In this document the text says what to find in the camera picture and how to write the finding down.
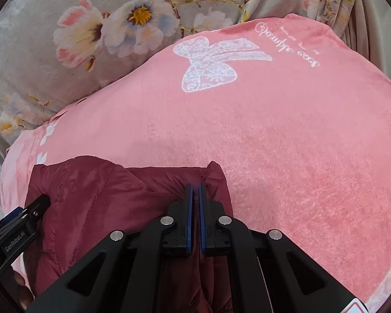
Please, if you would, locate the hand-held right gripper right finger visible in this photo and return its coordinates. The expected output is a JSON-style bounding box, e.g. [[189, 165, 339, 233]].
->
[[199, 183, 363, 313]]

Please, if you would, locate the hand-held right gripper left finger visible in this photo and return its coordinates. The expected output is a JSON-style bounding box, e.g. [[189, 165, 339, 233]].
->
[[26, 183, 194, 313]]

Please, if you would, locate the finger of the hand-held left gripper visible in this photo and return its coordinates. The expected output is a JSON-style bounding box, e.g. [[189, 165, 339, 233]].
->
[[0, 194, 52, 232]]

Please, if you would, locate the maroon puffer jacket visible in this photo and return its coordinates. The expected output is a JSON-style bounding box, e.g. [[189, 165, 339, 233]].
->
[[23, 156, 235, 313]]

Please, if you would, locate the person's left hand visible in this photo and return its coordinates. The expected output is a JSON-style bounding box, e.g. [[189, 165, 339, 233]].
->
[[12, 269, 35, 309]]

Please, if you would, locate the pink plush blanket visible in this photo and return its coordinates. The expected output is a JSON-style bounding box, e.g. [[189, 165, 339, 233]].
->
[[0, 13, 391, 312]]

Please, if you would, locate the grey floral bedsheet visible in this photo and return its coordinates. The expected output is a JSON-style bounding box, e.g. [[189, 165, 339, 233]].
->
[[0, 0, 359, 144]]

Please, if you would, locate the beige curtain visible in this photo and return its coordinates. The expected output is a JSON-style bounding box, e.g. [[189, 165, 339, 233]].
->
[[344, 0, 391, 87]]

